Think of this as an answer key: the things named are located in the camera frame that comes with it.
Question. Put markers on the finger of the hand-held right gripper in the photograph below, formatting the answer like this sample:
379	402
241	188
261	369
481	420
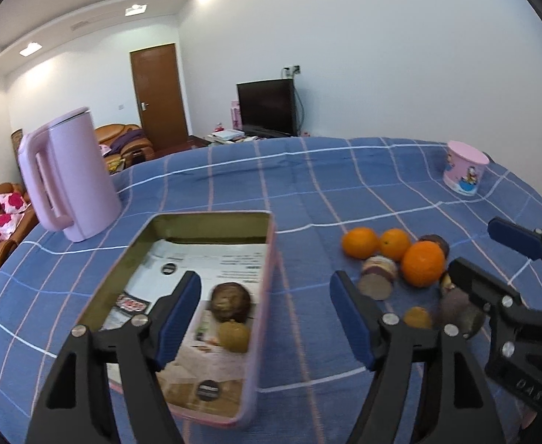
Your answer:
479	282
516	238

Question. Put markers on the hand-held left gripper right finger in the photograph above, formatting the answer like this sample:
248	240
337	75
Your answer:
351	321

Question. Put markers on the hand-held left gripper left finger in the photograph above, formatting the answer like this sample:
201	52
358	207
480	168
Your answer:
178	321

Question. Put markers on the small yellow purple fruit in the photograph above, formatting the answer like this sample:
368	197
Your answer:
445	283

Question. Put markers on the dark wrinkled passion fruit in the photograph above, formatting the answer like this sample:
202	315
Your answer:
460	317

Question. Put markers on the brown wrinkled passion fruit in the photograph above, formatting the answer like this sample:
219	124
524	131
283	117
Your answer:
230	303

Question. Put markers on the dark purple passion fruit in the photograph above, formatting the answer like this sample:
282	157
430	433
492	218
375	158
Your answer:
438	242

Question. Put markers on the yellow-brown round fruit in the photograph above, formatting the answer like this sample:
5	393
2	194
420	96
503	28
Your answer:
234	336

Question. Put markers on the large orange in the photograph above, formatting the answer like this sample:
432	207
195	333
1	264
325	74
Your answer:
422	263

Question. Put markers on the small orange kumquat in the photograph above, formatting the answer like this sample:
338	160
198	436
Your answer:
418	318

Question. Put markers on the pink rectangular tin box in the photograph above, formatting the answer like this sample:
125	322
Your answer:
261	286

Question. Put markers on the printed paper leaflet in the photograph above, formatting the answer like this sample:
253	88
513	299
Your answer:
178	259

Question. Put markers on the pink cartoon mug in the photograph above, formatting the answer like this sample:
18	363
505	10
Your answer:
465	169

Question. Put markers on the blue checked tablecloth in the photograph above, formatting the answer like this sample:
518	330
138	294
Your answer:
298	185

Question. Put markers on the pink electric kettle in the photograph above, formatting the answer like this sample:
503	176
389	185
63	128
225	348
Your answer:
81	175

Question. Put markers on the brown leather armchair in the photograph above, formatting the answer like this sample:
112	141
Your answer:
132	150

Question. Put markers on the purple blanket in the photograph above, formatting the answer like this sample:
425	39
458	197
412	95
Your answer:
130	138

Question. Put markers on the brown leather sofa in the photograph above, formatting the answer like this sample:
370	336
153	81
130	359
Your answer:
7	240

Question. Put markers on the low table with books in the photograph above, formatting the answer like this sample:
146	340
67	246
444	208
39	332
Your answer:
227	136

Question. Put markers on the pink box beside television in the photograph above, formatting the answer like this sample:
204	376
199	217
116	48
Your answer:
236	115

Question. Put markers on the brown wooden door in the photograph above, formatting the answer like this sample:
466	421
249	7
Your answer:
157	97

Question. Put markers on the black television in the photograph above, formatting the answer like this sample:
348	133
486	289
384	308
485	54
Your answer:
266	108

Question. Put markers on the square ceiling light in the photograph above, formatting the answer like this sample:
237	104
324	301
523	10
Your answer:
30	48
135	9

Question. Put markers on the ceiling air vent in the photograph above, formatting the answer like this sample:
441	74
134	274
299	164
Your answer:
83	24

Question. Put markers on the wall socket with plugs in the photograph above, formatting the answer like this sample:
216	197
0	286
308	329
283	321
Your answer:
291	70

